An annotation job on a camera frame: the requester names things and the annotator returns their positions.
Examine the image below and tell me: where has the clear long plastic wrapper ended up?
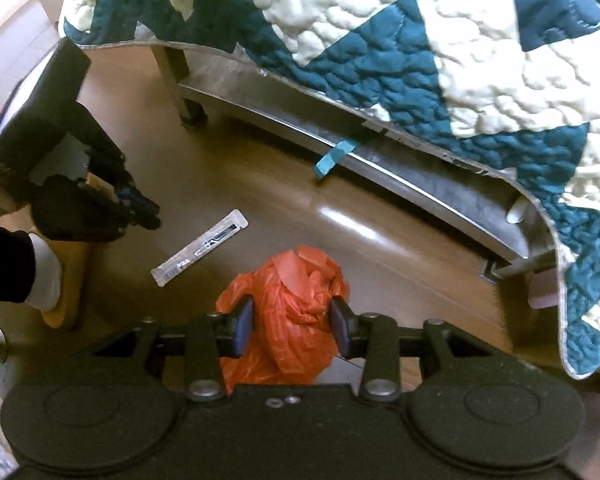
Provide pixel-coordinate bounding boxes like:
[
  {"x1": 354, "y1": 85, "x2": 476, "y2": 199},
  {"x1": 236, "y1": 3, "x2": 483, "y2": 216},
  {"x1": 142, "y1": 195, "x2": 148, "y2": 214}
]
[{"x1": 150, "y1": 209, "x2": 249, "y2": 287}]

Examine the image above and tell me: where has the orange plastic bag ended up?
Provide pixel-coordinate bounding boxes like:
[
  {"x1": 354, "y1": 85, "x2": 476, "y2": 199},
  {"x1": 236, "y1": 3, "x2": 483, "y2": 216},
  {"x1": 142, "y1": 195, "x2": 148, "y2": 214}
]
[{"x1": 215, "y1": 246, "x2": 350, "y2": 391}]

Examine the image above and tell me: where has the orange slipper with white sock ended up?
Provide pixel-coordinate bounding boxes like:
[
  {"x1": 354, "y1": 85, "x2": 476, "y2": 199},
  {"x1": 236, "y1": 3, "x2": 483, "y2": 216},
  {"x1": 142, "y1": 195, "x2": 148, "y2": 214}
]
[{"x1": 24, "y1": 232, "x2": 92, "y2": 330}]

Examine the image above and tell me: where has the metal bed frame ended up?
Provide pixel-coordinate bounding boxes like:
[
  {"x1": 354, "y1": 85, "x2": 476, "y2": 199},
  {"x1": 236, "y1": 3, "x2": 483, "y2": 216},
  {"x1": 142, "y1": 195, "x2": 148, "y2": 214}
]
[{"x1": 151, "y1": 46, "x2": 557, "y2": 280}]

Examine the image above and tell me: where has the teal cream zigzag quilt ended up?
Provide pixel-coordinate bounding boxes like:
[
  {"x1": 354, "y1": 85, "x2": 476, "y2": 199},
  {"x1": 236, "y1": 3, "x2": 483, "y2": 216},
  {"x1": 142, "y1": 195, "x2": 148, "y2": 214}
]
[{"x1": 60, "y1": 0, "x2": 600, "y2": 379}]

